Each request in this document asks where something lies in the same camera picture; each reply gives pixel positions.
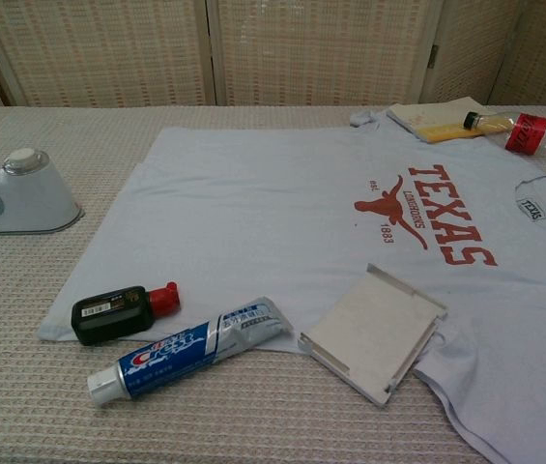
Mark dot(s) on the beige woven tablecloth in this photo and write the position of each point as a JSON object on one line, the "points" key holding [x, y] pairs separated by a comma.
{"points": [[60, 411]]}

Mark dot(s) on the yellow and white notebook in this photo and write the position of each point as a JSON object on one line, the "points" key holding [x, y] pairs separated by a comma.
{"points": [[427, 116]]}

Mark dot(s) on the black ink bottle red cap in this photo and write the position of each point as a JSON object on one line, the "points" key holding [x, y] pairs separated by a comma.
{"points": [[108, 314]]}

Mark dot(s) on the light blue Texas t-shirt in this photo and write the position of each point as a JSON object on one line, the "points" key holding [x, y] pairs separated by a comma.
{"points": [[253, 193]]}

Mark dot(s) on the white steam iron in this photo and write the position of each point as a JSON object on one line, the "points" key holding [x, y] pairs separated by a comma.
{"points": [[36, 203]]}

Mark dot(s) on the blue Crest toothpaste tube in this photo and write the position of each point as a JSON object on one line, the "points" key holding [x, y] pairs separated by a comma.
{"points": [[181, 350]]}

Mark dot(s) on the woven folding screen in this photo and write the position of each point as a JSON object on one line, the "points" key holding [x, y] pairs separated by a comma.
{"points": [[108, 48]]}

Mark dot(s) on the clear plastic bottle red label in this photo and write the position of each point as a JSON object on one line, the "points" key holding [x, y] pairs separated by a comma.
{"points": [[526, 133]]}

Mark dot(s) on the white square plastic tray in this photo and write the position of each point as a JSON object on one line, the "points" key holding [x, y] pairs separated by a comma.
{"points": [[374, 333]]}

